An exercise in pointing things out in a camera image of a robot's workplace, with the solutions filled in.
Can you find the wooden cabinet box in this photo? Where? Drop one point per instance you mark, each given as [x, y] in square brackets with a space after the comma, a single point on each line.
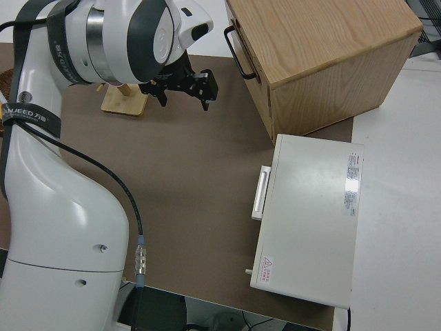
[327, 34]

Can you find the white toaster oven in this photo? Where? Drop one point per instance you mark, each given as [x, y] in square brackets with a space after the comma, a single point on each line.
[310, 213]

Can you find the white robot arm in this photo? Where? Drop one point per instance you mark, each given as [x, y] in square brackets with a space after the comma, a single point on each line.
[51, 207]

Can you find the wooden mug tree stand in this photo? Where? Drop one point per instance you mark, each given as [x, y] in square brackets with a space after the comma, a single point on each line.
[120, 103]

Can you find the black mesh equipment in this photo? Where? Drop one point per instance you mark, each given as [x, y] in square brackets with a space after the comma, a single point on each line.
[429, 31]

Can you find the brown table mat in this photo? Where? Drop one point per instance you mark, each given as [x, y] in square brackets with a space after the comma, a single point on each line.
[189, 165]

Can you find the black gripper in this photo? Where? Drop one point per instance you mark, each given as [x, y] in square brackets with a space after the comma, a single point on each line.
[179, 77]

